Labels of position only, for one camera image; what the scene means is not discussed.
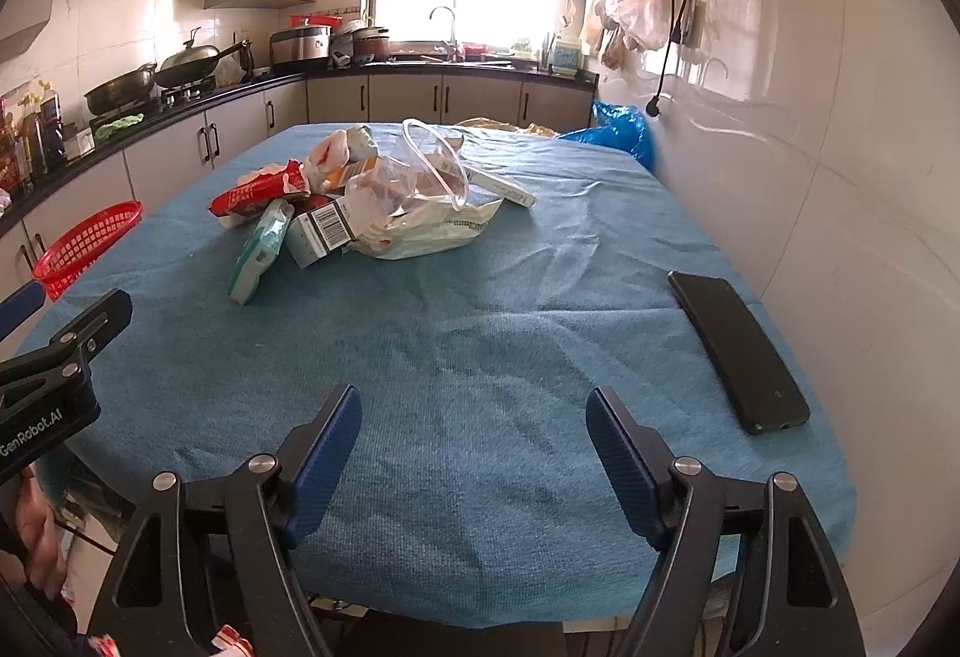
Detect green cloth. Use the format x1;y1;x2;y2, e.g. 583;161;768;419
93;113;145;143

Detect condiment bottles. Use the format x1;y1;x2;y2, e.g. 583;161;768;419
13;80;67;187

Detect hanging pink plastic bags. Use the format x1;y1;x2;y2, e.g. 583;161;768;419
579;0;677;70

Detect blue plastic bag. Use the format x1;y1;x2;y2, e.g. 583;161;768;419
562;101;656;173

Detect blue table cloth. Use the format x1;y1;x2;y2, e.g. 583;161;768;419
29;124;856;628

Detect wok with lid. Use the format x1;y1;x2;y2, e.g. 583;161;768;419
155;28;254;90

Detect red snack wrapper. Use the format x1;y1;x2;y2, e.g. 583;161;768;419
208;160;311;228

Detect silver rice cooker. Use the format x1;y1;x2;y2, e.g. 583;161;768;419
270;25;332;72

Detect brown pot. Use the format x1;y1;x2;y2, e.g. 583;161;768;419
352;26;391;64

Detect lower kitchen cabinets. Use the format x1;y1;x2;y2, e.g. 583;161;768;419
2;62;597;295

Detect clear plastic bag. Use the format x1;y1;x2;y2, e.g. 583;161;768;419
343;119;469;233

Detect white red plastic bag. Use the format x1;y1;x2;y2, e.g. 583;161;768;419
301;124;379;194

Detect teal tissue pack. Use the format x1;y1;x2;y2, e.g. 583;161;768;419
228;199;295;304

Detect black smartphone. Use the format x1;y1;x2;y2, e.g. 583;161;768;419
667;270;811;434

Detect black wok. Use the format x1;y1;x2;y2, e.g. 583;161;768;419
85;62;156;116

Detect red plastic basket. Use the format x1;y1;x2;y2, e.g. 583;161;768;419
32;200;143;301

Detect person's hand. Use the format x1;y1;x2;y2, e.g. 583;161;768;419
0;467;67;600

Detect long white medicine box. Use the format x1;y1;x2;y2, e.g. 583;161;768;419
466;166;537;210

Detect yellow plastic bag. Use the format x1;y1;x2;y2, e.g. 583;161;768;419
454;118;560;139

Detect white green printed bag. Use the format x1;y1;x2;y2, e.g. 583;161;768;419
352;197;503;260

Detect white barcode medicine box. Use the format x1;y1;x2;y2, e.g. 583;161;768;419
285;199;355;269

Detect black power cable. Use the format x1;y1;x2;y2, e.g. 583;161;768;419
644;0;697;119

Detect faucet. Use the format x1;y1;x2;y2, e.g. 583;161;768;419
428;5;460;62

